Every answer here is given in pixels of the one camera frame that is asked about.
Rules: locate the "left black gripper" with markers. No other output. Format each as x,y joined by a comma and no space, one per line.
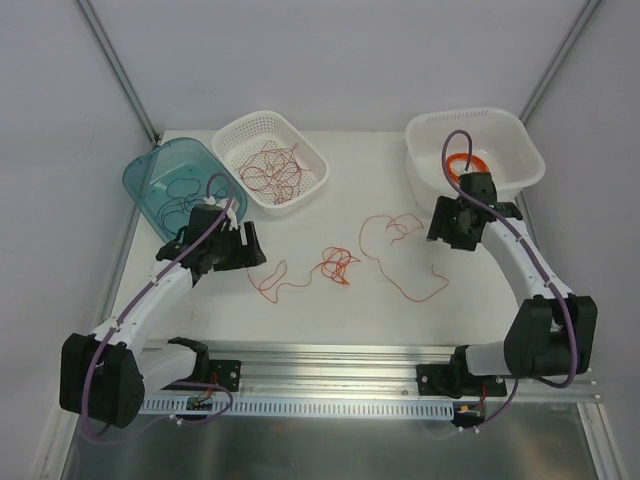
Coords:
242,245

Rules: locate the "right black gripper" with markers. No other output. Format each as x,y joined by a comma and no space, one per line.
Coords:
451,226

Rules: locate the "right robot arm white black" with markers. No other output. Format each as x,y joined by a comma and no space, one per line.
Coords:
550,339

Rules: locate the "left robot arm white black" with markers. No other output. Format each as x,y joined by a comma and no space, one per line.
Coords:
106,375

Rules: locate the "white perforated plastic basket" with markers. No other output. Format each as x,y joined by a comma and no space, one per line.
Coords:
275,164

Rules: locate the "white deep plastic tub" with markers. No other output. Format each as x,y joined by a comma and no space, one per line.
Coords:
500,142

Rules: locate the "teal transparent plastic bin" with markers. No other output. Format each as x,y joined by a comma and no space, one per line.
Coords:
170,180

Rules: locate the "aluminium mounting rail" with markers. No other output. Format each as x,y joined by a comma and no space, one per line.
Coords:
329,371

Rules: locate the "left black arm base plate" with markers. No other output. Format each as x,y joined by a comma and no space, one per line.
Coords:
225,373

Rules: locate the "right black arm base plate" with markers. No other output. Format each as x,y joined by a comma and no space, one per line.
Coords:
443,380

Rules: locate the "white slotted cable duct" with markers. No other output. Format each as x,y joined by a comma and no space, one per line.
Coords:
415,409

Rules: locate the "right aluminium frame post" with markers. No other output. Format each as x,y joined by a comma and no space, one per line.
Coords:
585,15

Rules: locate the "aluminium frame post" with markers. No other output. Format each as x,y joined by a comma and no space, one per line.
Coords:
104,43
585,15

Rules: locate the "left aluminium frame post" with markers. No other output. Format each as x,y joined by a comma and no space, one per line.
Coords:
104,43

